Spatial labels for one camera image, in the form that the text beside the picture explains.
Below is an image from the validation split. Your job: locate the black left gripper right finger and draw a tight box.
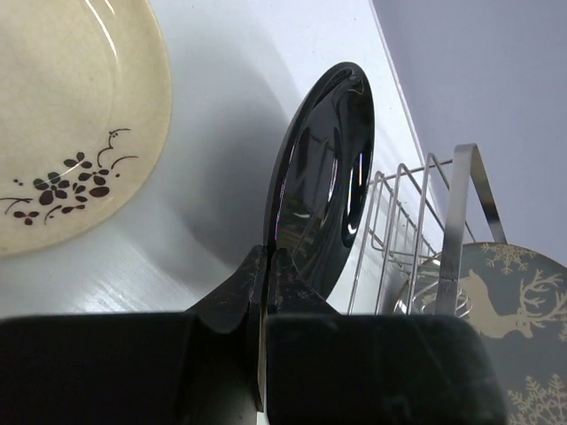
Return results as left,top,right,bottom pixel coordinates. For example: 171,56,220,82
265,250,507,424

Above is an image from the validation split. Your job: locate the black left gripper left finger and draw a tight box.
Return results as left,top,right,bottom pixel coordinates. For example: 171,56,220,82
1,245,268,424

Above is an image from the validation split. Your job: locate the black round plate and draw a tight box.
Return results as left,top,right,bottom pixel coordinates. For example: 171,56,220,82
263,62,375,298

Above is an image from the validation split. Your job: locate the grey deer plate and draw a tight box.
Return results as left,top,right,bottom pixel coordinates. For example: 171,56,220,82
392,241,567,425

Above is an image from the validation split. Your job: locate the cream plate with black mark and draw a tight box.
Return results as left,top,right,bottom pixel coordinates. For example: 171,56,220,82
1,1,172,256

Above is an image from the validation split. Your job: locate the steel wire dish rack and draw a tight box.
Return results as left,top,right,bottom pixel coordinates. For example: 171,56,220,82
346,143,507,318

